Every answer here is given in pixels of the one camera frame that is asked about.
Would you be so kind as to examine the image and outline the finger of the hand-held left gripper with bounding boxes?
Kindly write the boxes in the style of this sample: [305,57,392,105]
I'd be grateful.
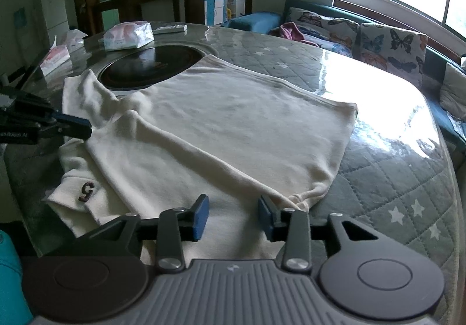
[15,91,75,123]
[34,119,93,141]

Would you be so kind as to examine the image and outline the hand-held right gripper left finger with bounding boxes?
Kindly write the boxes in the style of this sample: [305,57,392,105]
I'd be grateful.
[78,195,211,273]

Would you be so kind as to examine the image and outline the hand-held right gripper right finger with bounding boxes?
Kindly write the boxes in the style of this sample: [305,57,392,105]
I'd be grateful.
[257,195,380,273]

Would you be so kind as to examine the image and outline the cream long-sleeved shirt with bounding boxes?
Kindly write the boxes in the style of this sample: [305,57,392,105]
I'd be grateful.
[44,54,359,266]

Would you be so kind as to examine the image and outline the pink white tissue pack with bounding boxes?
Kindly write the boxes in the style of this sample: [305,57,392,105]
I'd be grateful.
[39,45,70,77]

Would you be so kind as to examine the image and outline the crumpled white tissue pack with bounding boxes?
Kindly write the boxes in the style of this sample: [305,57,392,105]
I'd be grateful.
[54,29,89,53]

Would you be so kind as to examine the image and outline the black round induction cooktop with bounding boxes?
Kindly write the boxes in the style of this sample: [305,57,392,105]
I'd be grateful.
[98,45,209,90]

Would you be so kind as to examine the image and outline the large white tissue pack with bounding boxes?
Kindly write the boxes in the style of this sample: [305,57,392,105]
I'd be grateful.
[103,21,154,52]

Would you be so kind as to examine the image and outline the white refrigerator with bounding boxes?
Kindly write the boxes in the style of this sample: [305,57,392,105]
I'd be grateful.
[39,0,70,46]

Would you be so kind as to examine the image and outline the dark wooden sideboard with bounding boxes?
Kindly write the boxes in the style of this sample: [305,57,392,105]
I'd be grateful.
[92,0,181,35]

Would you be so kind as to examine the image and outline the white remote control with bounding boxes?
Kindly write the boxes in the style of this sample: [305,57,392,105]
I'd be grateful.
[153,24,187,35]

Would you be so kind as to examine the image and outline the teal fabric object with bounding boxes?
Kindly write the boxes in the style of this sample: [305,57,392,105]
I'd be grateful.
[0,230,34,325]

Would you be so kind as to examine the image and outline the blue white cabinet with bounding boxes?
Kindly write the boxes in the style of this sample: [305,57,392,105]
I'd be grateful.
[203,0,231,26]

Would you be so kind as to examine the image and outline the pink cloth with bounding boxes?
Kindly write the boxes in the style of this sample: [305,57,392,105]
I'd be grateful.
[278,22,311,43]

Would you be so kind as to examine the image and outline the teal pillow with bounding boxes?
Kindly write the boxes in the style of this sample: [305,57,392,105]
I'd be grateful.
[227,11,282,35]

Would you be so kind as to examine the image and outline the butterfly print cushion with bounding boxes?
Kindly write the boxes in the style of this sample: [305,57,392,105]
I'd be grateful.
[358,22,429,88]
[289,7,360,57]

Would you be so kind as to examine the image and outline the teal sofa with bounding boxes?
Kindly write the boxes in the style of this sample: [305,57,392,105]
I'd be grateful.
[283,0,466,153]

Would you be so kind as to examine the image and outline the white cushion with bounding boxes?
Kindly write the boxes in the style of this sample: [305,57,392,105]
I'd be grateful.
[439,62,466,112]

